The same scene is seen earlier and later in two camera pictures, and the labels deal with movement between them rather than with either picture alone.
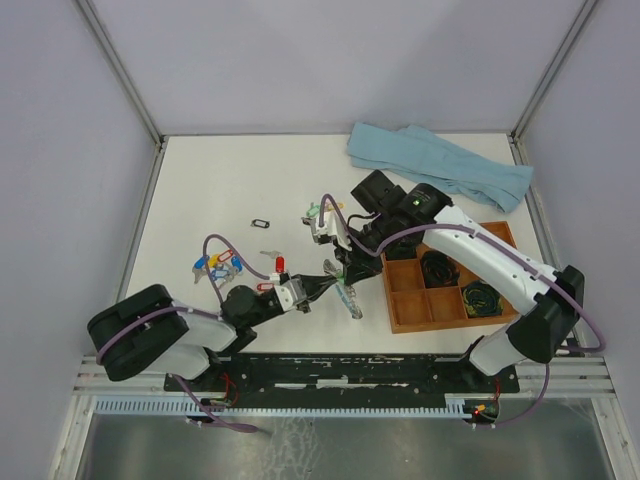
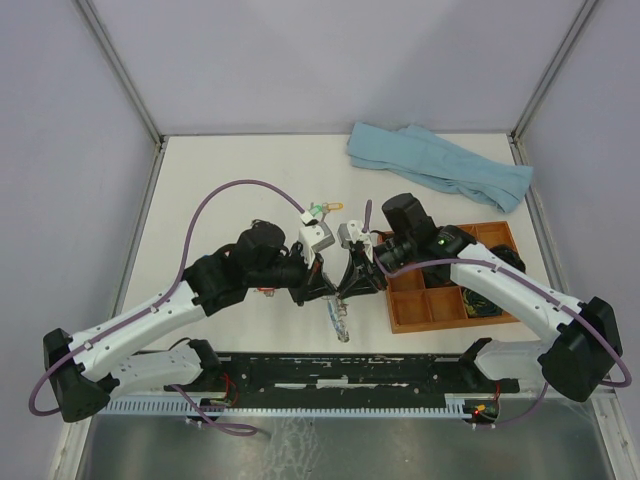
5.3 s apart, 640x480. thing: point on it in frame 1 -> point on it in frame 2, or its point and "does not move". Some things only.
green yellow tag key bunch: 315,209 does not move
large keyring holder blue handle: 349,299 -> 337,322
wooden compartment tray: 413,305 does not move
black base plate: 349,374 does not move
